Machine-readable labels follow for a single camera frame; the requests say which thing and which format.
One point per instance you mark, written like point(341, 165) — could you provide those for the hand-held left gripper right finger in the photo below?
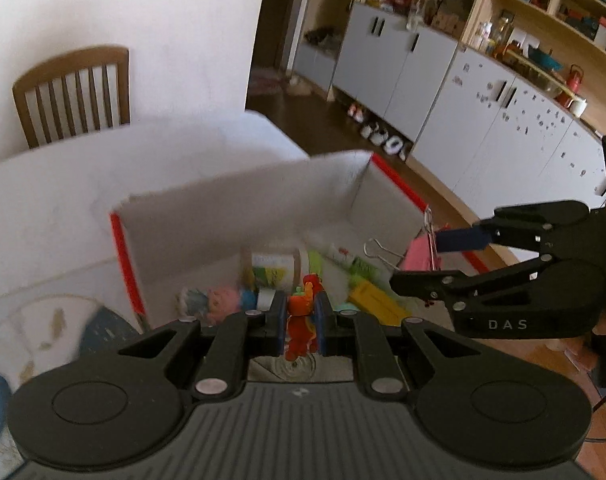
point(319, 330)

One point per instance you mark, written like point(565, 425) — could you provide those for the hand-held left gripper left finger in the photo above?
point(281, 330)

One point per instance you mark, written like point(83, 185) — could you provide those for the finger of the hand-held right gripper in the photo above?
point(463, 241)
point(433, 285)

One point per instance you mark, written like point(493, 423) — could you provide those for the orange cartoon figure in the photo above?
point(303, 325)

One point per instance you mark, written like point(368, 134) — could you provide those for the pink binder clip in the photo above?
point(415, 255)

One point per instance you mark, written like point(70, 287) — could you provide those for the yellow small box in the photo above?
point(378, 302)

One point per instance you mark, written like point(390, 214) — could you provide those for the green-lidded brown jar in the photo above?
point(273, 270)

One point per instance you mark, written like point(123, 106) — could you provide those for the white and green tube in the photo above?
point(338, 255)

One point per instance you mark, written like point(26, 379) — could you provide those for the red cardboard box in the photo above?
point(233, 200)

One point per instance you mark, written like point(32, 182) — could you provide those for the long white stickered cabinet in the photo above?
point(508, 145)

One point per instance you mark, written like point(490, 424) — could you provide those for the row of shoes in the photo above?
point(383, 135)

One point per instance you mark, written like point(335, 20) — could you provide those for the white cup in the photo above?
point(578, 107)

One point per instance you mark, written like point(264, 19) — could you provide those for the white lower cabinet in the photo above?
point(388, 65)

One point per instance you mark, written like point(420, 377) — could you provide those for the red kettle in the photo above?
point(574, 82)

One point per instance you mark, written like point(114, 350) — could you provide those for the blue bowl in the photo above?
point(544, 58)

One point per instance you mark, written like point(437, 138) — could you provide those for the pink small box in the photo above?
point(449, 24)

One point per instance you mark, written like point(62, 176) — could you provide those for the beige slippers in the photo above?
point(300, 86)

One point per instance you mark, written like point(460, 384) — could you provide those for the low white bench cabinet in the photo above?
point(313, 67)

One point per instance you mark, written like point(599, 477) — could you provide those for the wooden open shelf unit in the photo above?
point(548, 20)

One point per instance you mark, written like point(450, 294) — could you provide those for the dark bag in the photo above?
point(322, 37)

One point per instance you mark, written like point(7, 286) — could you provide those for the red patterned rug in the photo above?
point(265, 82)

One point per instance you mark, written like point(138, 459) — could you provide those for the dark wooden door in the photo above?
point(275, 10)

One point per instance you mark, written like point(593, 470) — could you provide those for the wooden chair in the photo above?
point(68, 67)

